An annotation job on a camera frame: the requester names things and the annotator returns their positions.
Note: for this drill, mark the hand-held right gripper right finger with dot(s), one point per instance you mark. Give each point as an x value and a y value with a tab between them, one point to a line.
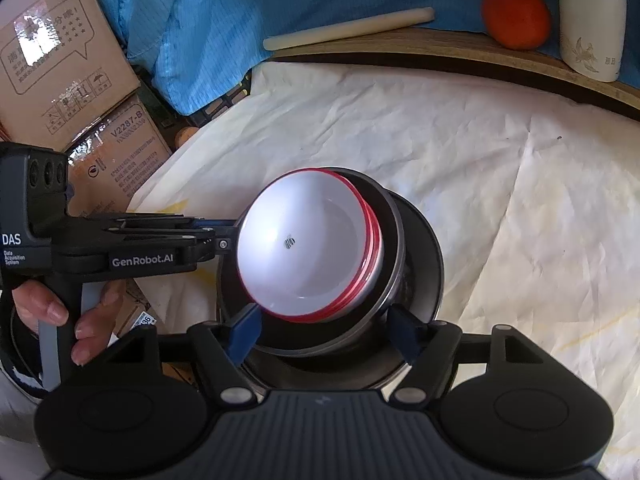
404	334

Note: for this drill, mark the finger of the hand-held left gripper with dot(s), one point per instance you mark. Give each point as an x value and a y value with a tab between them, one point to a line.
220	245
160	219

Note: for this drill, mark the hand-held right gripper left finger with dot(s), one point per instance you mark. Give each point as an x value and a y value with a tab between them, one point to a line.
245	334

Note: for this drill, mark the stainless steel plate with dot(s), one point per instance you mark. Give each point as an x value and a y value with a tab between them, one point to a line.
422	260

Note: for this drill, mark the white red-rimmed bowl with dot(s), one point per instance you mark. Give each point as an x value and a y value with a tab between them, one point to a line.
300	210
379	245

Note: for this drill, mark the person's left hand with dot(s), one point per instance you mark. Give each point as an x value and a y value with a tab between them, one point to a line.
97	320

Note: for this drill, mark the large printed cardboard box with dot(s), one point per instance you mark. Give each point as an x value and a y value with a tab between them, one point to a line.
125	160

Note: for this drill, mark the dark round container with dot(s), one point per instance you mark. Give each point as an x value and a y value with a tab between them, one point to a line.
20	360

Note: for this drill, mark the black plastic crate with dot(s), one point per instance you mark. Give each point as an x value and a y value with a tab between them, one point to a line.
220	107

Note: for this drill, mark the open brown cardboard box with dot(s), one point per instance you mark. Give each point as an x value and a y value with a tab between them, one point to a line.
60	75

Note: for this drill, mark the cream paper table sheet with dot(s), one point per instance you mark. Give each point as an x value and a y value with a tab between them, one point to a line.
500	185

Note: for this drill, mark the light blue work coat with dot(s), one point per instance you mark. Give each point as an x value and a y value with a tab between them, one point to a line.
190	35

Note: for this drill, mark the cream rolling pin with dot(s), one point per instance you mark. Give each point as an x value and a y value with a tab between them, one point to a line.
350	27

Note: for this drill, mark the wooden shelf board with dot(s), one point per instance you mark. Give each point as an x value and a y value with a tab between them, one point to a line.
425	47

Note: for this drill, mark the orange fruit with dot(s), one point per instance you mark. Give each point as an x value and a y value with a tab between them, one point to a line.
515	15

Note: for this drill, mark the white thermos cup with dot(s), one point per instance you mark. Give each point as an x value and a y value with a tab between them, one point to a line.
590	35

